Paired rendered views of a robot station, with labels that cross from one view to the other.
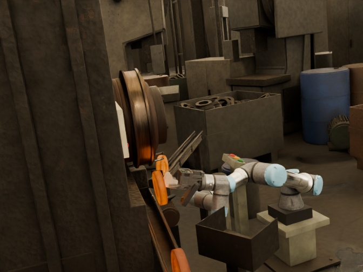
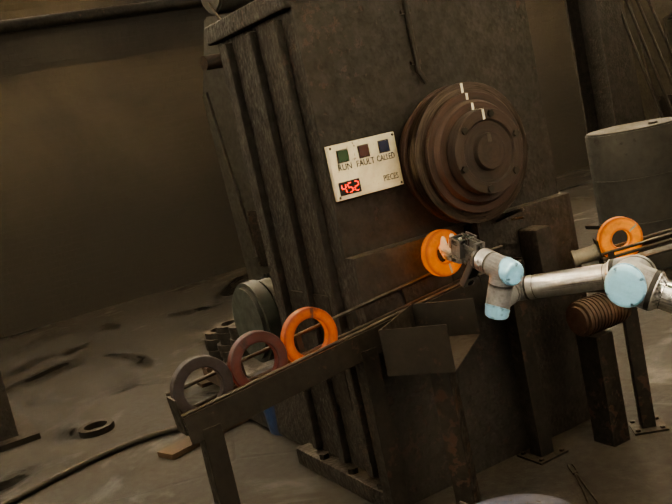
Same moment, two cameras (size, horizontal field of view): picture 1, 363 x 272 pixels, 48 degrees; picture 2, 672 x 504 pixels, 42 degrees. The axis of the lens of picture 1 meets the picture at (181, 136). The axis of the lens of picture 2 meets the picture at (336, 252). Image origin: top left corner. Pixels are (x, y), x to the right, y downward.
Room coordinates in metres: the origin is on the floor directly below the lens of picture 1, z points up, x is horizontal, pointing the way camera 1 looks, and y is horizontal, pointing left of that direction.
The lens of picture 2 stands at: (0.68, -2.49, 1.33)
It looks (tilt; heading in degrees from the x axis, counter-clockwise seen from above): 9 degrees down; 75
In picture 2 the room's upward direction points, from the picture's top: 12 degrees counter-clockwise
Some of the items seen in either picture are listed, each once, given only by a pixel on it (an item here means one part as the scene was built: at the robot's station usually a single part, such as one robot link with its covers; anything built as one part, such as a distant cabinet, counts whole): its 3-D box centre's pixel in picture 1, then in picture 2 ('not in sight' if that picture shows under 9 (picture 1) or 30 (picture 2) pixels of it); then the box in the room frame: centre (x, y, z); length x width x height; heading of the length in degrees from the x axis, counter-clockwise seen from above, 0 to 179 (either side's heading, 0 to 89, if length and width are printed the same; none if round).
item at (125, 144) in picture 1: (119, 127); (365, 166); (1.57, 0.24, 1.15); 0.26 x 0.02 x 0.18; 13
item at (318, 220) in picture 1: (291, 218); not in sight; (2.38, -0.63, 0.28); 0.32 x 0.32 x 0.04; 20
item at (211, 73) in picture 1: (220, 94); not in sight; (6.33, -0.68, 0.55); 1.10 x 0.53 x 1.10; 33
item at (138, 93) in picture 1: (136, 118); (468, 153); (1.93, 0.20, 1.11); 0.47 x 0.06 x 0.47; 13
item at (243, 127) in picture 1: (225, 129); not in sight; (4.60, -0.51, 0.39); 1.03 x 0.83 x 0.77; 118
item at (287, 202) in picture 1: (290, 198); not in sight; (2.38, -0.63, 0.42); 0.15 x 0.15 x 0.10
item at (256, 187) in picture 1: (243, 188); not in sight; (3.14, -0.45, 0.21); 0.32 x 0.32 x 0.43
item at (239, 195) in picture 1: (239, 197); not in sight; (2.75, -0.36, 0.31); 0.24 x 0.16 x 0.62; 13
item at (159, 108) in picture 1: (156, 115); (486, 151); (1.95, 0.11, 1.11); 0.28 x 0.06 x 0.28; 13
